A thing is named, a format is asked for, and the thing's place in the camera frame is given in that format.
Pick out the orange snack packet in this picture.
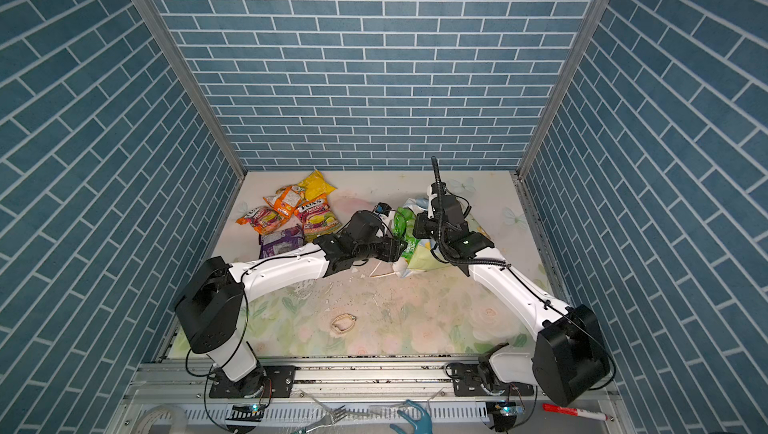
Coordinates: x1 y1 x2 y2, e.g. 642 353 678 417
263 185 305 219

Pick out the green snack packet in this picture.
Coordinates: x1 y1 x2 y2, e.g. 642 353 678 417
392 207 420 262

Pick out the floral paper gift bag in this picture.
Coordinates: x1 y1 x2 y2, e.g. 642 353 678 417
368 196 475 279

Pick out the pink colourful candy packet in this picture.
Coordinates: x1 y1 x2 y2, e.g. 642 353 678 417
294 194 342 242

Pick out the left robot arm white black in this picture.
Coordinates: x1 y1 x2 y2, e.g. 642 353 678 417
174 204 407 382

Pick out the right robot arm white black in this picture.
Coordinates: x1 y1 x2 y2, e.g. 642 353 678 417
414 180 616 406

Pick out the purple snack packet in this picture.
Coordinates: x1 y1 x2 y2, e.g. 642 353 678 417
259 225 305 259

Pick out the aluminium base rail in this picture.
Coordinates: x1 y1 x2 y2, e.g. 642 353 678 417
124 356 498 404

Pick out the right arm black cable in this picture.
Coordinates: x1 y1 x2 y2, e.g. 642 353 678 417
430 156 618 391

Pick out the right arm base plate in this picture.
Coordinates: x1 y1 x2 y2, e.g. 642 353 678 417
443 362 534 397

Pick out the beige rubber band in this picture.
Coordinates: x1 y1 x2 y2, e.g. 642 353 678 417
330 313 357 335

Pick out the red white marker pen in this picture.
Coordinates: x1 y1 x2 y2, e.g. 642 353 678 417
542 403 615 422

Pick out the white corrugated hose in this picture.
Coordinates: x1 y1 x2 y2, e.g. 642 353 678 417
133 405 188 434

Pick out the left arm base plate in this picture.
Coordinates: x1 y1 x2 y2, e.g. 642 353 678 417
208 365 296 399

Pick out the metal fork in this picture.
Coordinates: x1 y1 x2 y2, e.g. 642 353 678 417
293 406 349 434

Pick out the yellow snack packet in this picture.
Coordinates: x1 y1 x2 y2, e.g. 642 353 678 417
297 170 336 202

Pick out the teal plastic tool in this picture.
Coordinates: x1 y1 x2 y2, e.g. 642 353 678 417
397 400 433 434

